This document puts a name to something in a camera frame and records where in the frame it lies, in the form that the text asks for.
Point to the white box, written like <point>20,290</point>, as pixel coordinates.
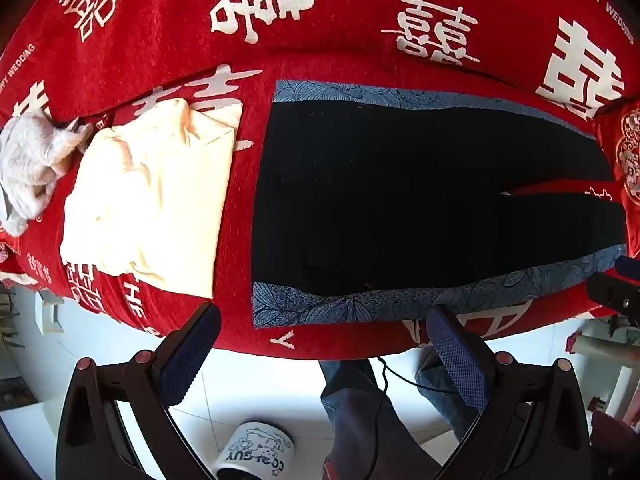
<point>50,317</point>

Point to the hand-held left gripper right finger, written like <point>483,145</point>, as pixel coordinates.
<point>457,360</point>

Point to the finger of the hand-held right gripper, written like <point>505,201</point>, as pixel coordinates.
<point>612,292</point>

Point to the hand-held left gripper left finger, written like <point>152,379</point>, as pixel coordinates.
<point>192,350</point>

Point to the person's maroon top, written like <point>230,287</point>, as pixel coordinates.
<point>617,450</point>

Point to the white plastic stool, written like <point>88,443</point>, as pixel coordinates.
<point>600,347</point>

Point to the person's left leg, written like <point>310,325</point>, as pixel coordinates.
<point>360,420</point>

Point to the person's right leg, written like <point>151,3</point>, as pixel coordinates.
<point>440,385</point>

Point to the white cartoon print cup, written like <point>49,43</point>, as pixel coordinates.
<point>250,455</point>

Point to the white fluffy cloth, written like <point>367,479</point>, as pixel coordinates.
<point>30,160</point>

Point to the person's leg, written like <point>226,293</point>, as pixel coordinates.
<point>440,385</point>
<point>360,420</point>

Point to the black pants with blue trim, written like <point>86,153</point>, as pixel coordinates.
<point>400,200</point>

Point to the cream folded garment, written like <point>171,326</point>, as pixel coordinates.
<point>165,200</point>

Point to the red printed blanket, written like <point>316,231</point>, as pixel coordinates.
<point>350,35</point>

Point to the red embroidered pillow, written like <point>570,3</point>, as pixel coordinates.
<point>627,160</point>

